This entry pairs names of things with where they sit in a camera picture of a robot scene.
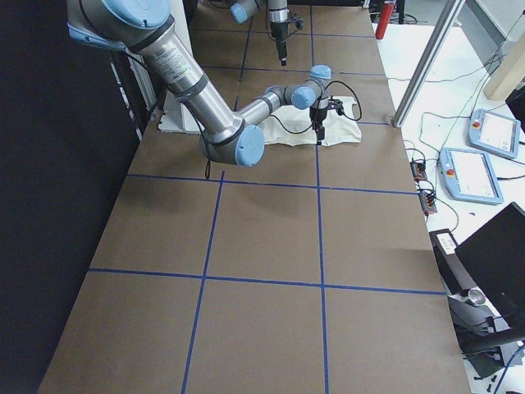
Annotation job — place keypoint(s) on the near teach pendant tablet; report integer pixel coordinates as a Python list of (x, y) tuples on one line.
[(469, 176)]

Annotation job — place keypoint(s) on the wooden beam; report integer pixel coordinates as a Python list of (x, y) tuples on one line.
[(508, 75)]

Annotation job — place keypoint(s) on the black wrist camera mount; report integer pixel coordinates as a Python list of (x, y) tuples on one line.
[(297, 21), (336, 105)]

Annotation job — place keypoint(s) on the red cylinder tube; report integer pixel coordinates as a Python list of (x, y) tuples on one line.
[(387, 9)]

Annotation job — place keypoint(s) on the black monitor screen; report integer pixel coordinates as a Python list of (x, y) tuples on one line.
[(494, 258)]

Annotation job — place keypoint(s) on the orange black connector block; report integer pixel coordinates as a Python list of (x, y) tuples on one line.
[(418, 169)]

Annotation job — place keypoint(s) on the cream long-sleeve cat shirt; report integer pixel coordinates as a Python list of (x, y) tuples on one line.
[(291, 126)]

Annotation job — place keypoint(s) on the silver metal cup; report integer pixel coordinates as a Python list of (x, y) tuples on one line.
[(475, 297)]

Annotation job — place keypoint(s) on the far teach pendant tablet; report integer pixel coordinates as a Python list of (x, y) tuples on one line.
[(494, 133)]

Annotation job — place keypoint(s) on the teach pendant tablet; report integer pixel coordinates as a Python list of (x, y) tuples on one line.
[(469, 176), (494, 133)]

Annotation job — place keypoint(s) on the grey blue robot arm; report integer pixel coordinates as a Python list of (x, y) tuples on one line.
[(277, 13), (148, 29)]

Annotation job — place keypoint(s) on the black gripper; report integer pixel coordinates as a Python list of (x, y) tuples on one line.
[(279, 35), (317, 114)]

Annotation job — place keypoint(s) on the black box white label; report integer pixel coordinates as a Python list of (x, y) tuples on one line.
[(455, 276)]

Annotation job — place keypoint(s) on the aluminium frame post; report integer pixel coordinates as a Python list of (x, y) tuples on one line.
[(438, 36)]

